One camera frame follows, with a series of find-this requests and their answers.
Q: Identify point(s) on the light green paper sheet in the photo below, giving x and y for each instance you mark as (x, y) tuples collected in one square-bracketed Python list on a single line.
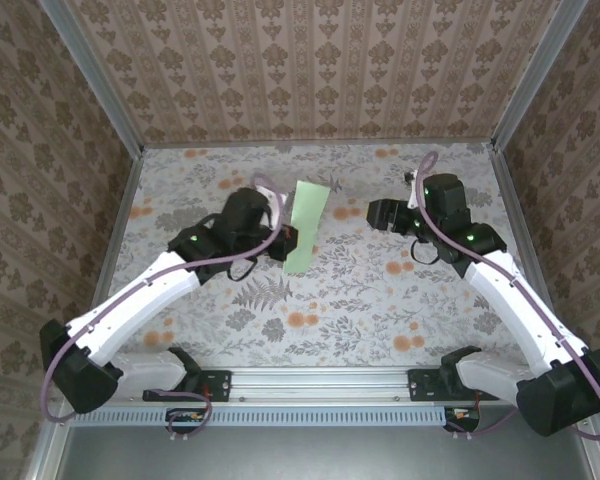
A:
[(307, 220)]

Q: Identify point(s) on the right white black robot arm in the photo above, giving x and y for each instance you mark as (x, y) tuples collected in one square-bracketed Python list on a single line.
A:
[(510, 305)]

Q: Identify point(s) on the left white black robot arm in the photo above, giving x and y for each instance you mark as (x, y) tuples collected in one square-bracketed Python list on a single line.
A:
[(130, 310)]

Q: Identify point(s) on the grey sheet metal panel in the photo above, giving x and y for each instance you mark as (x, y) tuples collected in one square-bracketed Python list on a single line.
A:
[(330, 455)]

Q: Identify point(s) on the floral patterned table cover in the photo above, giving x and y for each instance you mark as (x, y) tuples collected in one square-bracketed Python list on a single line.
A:
[(360, 300)]

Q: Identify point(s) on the black controller board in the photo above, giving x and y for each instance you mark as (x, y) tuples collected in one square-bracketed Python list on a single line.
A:
[(462, 416), (190, 417)]

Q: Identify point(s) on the aluminium table edge rail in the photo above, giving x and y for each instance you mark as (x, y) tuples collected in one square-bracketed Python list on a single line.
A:
[(115, 235), (320, 145), (525, 235)]

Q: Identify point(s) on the wide aluminium mounting rail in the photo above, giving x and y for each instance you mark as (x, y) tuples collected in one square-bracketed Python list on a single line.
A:
[(320, 382)]

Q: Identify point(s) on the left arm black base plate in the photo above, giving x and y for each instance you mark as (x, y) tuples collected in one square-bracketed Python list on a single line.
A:
[(220, 385)]

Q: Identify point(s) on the aluminium frame post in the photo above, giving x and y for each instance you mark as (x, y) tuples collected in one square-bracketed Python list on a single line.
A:
[(95, 75), (535, 75)]

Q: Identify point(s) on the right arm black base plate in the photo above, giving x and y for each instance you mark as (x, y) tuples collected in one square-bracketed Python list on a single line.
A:
[(422, 385)]

